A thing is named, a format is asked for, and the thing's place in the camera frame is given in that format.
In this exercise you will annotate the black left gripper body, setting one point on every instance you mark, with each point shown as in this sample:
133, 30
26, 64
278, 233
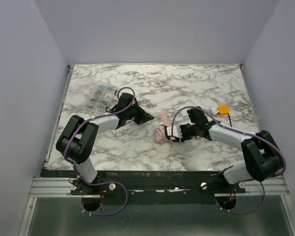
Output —
137, 114

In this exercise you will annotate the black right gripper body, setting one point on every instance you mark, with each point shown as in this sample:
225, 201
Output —
182, 132

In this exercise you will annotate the pink folding umbrella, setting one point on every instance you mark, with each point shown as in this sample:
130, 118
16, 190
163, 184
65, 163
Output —
159, 131

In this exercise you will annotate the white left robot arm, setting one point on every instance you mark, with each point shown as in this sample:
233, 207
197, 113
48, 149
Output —
78, 137

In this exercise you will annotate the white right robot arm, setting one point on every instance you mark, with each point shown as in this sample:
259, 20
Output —
262, 157

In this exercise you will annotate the clear plastic organizer box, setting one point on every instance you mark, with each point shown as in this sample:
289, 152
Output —
103, 97

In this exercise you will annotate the small white orange object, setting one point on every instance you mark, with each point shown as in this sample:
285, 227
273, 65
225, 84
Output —
222, 110

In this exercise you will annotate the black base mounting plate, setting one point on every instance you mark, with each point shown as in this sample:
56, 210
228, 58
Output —
151, 187

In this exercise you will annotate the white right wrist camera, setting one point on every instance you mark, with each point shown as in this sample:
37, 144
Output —
173, 133

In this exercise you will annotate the aluminium frame rail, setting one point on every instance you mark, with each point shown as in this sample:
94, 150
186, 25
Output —
52, 211

